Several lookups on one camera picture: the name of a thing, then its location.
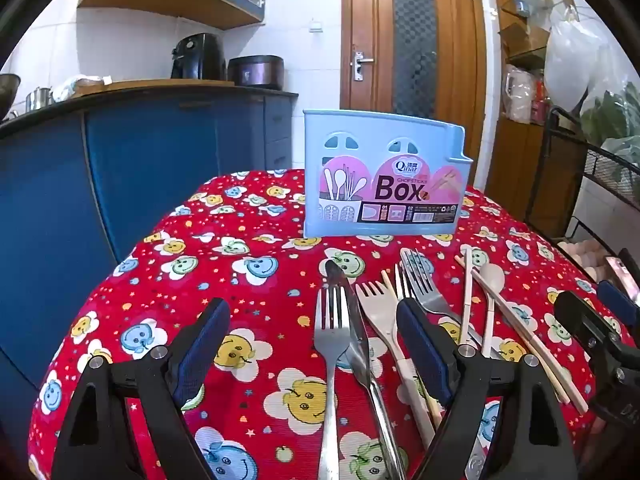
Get white chopstick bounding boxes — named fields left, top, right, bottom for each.
left=459, top=247, right=474, bottom=346

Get green leafy vegetables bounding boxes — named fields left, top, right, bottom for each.
left=580, top=82, right=640, bottom=181

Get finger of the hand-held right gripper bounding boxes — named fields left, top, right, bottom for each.
left=597, top=280, right=640, bottom=333
left=554, top=290, right=632, bottom=367

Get wooden door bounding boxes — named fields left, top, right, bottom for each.
left=341, top=0, right=488, bottom=191

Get red bottle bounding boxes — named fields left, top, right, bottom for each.
left=532, top=80, right=551, bottom=123

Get metal door handle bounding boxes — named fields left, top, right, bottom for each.
left=352, top=55, right=375, bottom=82

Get large steel fork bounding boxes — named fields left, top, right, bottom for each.
left=313, top=286, right=351, bottom=480
left=400, top=247, right=503, bottom=361

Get black wire rack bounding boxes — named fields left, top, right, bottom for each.
left=542, top=106, right=640, bottom=281

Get white plastic bag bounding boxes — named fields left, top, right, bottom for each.
left=542, top=7, right=626, bottom=111

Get dark rice cooker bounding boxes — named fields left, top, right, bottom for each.
left=227, top=55, right=286, bottom=90

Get wooden shelf unit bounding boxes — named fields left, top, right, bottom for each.
left=487, top=0, right=588, bottom=231

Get white cloth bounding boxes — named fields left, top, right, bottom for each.
left=52, top=74, right=113, bottom=101

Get pink flat device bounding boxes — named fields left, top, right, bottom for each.
left=606, top=255, right=640, bottom=306

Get steel kettle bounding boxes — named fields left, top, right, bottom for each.
left=25, top=87, right=55, bottom=110

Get wooden chopstick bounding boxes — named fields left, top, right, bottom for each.
left=471, top=269, right=572, bottom=405
left=454, top=256, right=589, bottom=415
left=381, top=270, right=443, bottom=428

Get blue kitchen counter cabinet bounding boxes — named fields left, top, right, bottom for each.
left=0, top=79, right=300, bottom=411

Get black air fryer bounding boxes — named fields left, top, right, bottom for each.
left=171, top=33, right=227, bottom=81

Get beige plastic spoon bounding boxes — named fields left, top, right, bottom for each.
left=472, top=263, right=506, bottom=353

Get beige plastic fork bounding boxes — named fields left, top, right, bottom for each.
left=356, top=281, right=437, bottom=450

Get pile of eggs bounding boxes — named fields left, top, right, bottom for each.
left=557, top=240, right=608, bottom=281

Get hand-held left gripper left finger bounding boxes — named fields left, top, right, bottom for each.
left=50, top=298, right=232, bottom=480

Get red printed tablecloth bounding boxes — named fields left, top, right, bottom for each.
left=27, top=169, right=631, bottom=480

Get cardboard box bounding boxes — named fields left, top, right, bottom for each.
left=499, top=22, right=550, bottom=58

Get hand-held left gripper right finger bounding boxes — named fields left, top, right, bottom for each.
left=396, top=298, right=581, bottom=480

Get small steel fork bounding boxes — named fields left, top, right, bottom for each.
left=394, top=264, right=418, bottom=306

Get light blue utensil box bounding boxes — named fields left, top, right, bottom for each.
left=302, top=109, right=474, bottom=239

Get metal wok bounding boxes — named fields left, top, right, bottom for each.
left=0, top=73, right=22, bottom=121

